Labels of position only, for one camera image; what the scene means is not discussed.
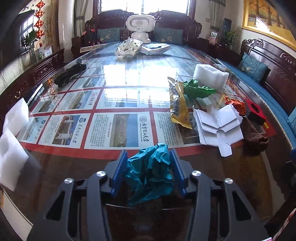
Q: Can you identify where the brown cloth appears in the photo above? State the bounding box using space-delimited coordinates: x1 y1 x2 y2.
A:
240 117 269 156

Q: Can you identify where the green paper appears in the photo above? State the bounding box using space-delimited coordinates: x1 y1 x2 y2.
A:
183 78 217 101

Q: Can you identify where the potted plant left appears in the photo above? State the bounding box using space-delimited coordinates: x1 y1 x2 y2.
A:
21 29 39 64

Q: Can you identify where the white toy robot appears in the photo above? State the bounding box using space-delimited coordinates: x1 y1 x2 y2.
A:
125 15 156 44

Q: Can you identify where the white foam piece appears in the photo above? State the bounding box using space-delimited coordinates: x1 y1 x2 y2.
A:
1 129 29 191
3 98 29 136

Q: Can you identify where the white foam piece near left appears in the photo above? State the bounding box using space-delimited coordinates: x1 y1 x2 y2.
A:
1 129 29 191

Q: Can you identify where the orange paper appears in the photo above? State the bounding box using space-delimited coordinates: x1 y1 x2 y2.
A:
225 96 246 116

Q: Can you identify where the dark wooden side sofa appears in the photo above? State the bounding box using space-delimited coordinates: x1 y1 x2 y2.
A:
214 39 295 148

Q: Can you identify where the crumpled white plastic bag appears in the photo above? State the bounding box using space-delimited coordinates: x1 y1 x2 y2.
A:
115 38 143 58

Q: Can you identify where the red black foam block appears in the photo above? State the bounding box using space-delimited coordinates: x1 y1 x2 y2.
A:
245 99 266 126

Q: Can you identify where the potted plant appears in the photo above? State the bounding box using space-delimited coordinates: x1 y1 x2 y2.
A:
21 29 39 64
223 31 237 50

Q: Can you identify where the white blue plastic package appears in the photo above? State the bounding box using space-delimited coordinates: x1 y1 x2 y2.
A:
139 43 171 55

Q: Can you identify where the teal paper ball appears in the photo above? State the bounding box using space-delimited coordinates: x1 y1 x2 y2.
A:
125 143 175 206

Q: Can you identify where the black cable bundle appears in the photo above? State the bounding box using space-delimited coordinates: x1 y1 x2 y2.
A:
53 62 87 88

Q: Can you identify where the blue cushion far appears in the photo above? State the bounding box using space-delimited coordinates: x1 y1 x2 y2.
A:
237 53 268 83

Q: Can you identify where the potted plant right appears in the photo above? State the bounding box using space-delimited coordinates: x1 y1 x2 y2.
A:
223 31 237 50

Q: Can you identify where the red chinese knot decoration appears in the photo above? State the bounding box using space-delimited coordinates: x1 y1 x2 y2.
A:
34 1 45 40

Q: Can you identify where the blue cushion near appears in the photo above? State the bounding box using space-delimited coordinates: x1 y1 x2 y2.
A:
286 107 296 136

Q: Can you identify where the clear plastic bag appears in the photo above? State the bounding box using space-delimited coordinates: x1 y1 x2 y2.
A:
214 63 228 72

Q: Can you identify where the blue cushion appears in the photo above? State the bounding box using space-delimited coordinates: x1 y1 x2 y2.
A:
237 53 268 83
286 107 296 136

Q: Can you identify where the gold framed landscape painting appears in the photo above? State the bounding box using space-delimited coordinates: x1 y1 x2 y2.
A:
241 0 295 50

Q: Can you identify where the yellow snack wrapper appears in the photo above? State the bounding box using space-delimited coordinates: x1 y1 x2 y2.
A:
168 77 192 129

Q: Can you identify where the teal cushion sofa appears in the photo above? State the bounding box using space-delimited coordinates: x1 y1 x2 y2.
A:
97 28 120 43
154 27 183 45

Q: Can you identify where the white paper carton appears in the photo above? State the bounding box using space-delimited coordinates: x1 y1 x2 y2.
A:
193 104 243 157

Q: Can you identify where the teal cushion far sofa left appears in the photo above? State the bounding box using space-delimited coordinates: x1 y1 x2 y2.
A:
97 28 120 43

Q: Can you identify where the white foam piece far left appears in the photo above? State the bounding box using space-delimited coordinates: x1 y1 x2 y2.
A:
3 98 29 136

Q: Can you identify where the teal cushion far sofa right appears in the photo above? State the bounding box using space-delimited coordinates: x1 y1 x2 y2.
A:
154 27 183 45

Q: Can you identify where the white foam block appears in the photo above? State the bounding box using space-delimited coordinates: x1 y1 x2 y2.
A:
193 64 229 92

